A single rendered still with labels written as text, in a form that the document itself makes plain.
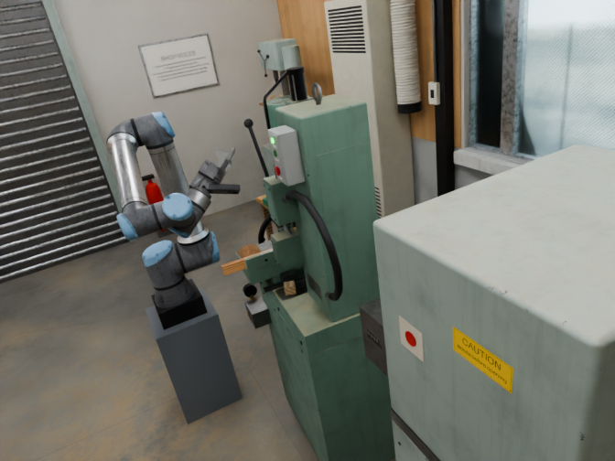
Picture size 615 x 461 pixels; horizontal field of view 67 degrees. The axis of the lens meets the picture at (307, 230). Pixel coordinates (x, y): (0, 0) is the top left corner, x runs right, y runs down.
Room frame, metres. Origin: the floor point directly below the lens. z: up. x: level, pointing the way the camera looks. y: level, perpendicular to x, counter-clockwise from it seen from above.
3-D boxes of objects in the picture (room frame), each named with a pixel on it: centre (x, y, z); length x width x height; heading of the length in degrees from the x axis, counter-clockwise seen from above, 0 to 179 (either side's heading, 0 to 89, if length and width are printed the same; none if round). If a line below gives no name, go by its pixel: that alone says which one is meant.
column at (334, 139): (1.43, -0.10, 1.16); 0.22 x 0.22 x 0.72; 19
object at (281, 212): (1.46, 0.07, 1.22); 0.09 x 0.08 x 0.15; 19
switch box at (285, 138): (1.36, 0.03, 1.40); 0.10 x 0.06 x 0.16; 19
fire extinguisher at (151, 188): (4.23, 1.39, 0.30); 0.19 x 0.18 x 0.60; 23
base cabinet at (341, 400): (1.60, -0.05, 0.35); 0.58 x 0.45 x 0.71; 19
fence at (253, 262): (1.68, -0.03, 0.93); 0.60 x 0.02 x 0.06; 109
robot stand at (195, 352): (1.92, 0.68, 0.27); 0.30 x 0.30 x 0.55; 23
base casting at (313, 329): (1.59, -0.04, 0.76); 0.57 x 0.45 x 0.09; 19
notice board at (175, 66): (4.54, 0.89, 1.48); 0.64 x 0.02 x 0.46; 113
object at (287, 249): (1.48, 0.08, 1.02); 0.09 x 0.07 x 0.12; 109
